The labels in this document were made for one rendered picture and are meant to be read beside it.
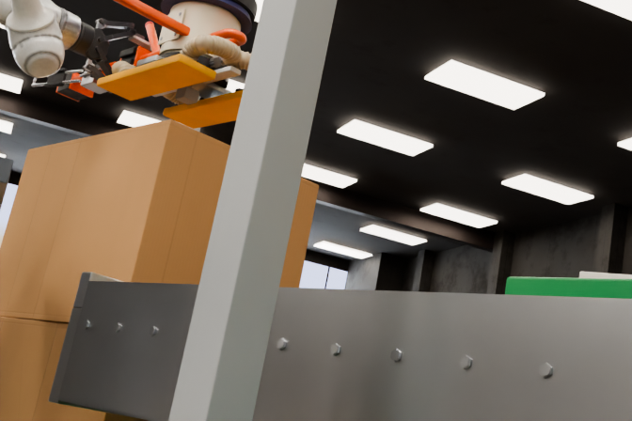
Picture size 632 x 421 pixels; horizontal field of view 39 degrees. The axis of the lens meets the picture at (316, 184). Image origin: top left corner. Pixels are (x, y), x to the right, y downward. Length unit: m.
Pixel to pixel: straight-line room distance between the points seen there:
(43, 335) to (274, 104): 1.05
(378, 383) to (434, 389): 0.07
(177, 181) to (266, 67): 0.76
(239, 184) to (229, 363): 0.19
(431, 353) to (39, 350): 1.10
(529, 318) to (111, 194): 1.10
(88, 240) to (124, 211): 0.12
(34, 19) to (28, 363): 0.72
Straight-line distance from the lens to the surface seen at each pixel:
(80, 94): 2.63
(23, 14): 2.04
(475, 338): 0.92
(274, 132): 0.95
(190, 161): 1.75
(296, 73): 0.98
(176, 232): 1.72
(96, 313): 1.45
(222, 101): 2.08
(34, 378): 1.89
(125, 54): 2.34
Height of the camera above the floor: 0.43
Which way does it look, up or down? 15 degrees up
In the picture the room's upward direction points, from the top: 11 degrees clockwise
